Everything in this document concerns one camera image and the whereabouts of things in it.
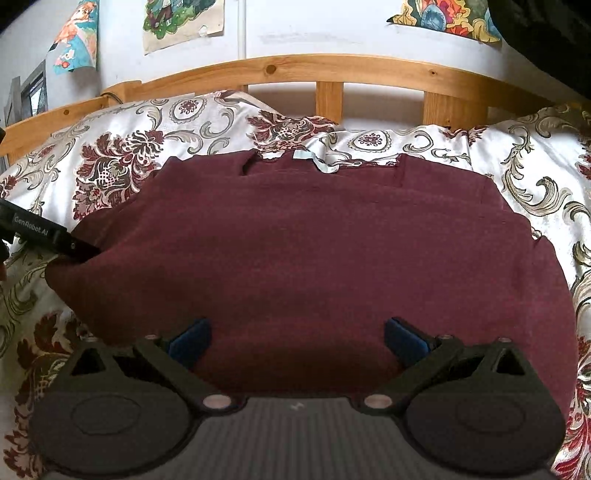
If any maroon garment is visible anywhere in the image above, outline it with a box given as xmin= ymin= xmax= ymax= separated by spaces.
xmin=46 ymin=151 xmax=578 ymax=410

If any orange blue cartoon poster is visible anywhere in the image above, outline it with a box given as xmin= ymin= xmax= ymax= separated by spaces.
xmin=49 ymin=1 xmax=99 ymax=75

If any floral satin bedspread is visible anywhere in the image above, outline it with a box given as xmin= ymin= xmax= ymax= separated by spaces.
xmin=1 ymin=91 xmax=590 ymax=479

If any anime girl green poster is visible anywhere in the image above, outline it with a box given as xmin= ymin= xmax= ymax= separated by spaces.
xmin=143 ymin=0 xmax=224 ymax=55

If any wooden bed headboard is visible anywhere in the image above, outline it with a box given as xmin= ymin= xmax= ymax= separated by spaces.
xmin=1 ymin=54 xmax=551 ymax=162

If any colourful floral poster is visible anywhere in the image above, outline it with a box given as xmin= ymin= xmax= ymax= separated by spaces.
xmin=387 ymin=0 xmax=502 ymax=43

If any dark jacket torso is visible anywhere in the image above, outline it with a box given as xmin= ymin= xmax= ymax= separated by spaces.
xmin=489 ymin=0 xmax=590 ymax=98

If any dark window frame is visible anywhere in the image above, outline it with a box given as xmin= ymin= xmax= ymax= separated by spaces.
xmin=4 ymin=61 xmax=47 ymax=126

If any white wall pipe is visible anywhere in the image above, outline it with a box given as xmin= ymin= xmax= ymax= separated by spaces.
xmin=238 ymin=0 xmax=247 ymax=60

